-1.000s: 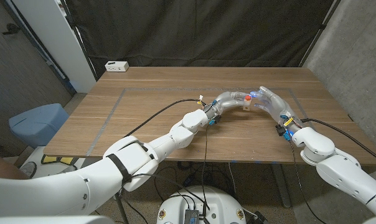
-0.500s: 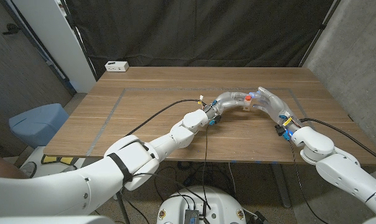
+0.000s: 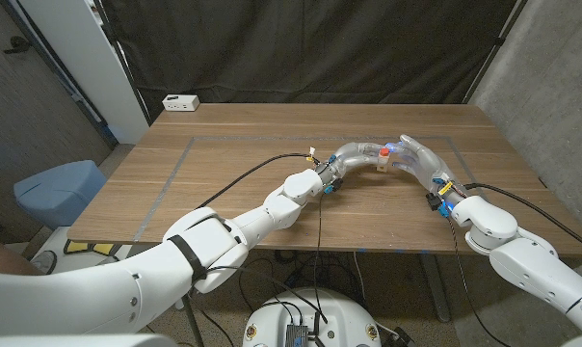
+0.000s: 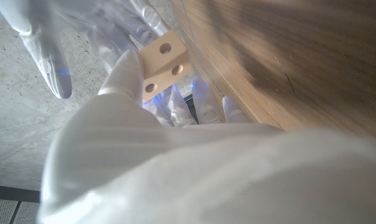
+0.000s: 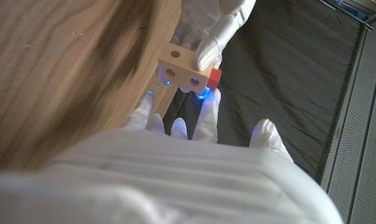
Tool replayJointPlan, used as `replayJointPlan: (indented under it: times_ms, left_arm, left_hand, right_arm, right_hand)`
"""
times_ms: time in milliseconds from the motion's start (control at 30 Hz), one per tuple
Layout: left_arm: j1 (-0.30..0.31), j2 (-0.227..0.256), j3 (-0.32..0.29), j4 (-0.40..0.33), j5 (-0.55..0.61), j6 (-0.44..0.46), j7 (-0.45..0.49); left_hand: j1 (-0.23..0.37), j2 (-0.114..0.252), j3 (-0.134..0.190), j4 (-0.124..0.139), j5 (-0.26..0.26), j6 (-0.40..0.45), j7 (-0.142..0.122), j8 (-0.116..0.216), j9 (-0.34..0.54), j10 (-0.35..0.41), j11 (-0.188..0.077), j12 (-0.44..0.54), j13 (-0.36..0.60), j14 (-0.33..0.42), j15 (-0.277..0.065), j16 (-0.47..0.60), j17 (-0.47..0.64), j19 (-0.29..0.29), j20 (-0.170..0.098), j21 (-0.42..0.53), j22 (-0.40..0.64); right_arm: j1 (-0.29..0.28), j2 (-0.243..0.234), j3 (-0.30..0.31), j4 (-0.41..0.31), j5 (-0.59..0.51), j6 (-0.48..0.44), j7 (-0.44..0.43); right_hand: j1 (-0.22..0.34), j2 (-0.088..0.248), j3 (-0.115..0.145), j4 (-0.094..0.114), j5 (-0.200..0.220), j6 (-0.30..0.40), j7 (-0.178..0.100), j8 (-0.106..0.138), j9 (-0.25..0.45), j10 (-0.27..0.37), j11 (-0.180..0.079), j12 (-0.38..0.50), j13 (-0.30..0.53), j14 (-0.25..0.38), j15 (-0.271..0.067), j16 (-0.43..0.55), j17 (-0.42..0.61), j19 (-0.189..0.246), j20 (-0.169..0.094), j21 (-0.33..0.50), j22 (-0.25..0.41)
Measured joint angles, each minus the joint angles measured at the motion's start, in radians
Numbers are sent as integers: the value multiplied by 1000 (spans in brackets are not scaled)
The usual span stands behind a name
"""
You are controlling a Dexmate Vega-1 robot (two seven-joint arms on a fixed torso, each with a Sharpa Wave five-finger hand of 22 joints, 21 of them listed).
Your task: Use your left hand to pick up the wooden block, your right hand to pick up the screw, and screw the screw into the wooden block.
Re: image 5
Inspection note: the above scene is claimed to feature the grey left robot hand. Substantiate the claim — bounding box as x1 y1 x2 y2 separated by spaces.
156 0 257 94

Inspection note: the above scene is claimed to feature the red headed screw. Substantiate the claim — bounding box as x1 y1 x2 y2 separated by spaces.
206 68 223 91

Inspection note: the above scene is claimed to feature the black backdrop cloth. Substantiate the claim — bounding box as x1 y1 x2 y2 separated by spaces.
162 0 368 184

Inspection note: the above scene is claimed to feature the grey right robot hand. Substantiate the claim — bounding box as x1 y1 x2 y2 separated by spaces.
0 88 344 224

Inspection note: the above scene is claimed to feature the small red-capped bottle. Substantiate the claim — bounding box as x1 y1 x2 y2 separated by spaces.
157 42 215 96

